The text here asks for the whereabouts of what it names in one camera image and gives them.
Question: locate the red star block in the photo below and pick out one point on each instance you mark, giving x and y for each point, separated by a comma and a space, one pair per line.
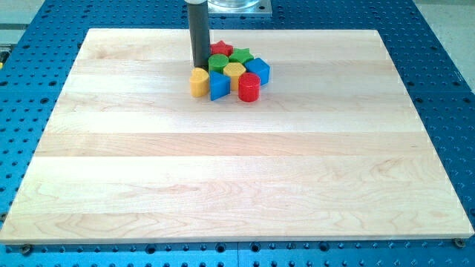
221, 48

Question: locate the green star block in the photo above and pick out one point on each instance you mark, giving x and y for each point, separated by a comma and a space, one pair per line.
241, 55

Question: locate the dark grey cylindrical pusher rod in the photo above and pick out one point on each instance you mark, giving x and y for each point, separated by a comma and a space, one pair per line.
198, 14

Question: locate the blue cube block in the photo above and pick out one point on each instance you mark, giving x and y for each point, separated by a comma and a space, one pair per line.
260, 68

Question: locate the green cylinder block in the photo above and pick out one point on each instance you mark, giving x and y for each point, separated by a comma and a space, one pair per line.
217, 62

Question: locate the blue triangle block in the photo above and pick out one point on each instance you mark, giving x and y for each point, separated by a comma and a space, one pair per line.
219, 85

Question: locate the red cylinder block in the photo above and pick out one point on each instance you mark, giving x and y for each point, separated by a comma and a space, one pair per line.
249, 87

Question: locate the light wooden board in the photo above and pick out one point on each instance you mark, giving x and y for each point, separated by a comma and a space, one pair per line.
333, 149

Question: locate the yellow hexagon block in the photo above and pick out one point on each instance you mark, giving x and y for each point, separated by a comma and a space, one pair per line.
234, 70

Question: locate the yellow heart block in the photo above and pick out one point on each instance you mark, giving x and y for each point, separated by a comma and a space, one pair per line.
199, 82

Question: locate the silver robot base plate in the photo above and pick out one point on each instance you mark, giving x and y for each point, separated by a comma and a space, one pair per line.
258, 8

